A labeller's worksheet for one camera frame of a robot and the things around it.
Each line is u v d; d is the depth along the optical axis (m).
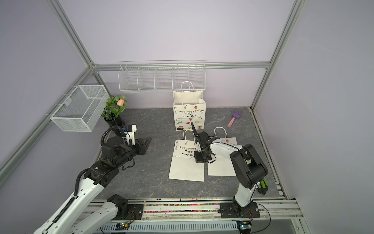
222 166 0.89
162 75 1.00
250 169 0.48
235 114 1.16
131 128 0.63
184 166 0.89
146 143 0.71
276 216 0.74
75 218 0.43
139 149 0.62
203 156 0.79
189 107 0.89
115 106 0.87
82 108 0.84
